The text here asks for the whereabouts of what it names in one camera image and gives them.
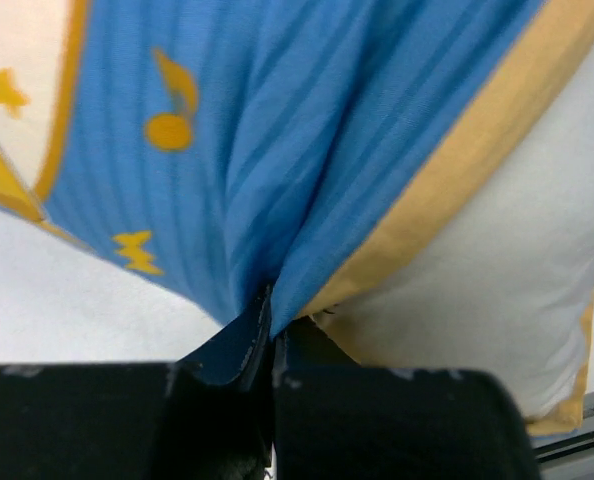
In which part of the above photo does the white pillow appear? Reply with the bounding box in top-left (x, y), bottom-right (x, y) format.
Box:
top-left (316, 46), bottom-right (594, 420)

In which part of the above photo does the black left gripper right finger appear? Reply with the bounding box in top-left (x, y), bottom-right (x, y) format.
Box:
top-left (273, 317), bottom-right (360, 373)

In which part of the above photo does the aluminium front rail frame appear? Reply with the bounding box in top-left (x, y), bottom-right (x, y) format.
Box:
top-left (533, 392), bottom-right (594, 480)

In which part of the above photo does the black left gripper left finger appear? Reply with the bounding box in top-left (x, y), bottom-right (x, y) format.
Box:
top-left (179, 285), bottom-right (272, 391)

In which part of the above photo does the blue Pikachu pillowcase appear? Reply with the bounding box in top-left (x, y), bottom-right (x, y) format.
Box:
top-left (0, 1), bottom-right (594, 436)

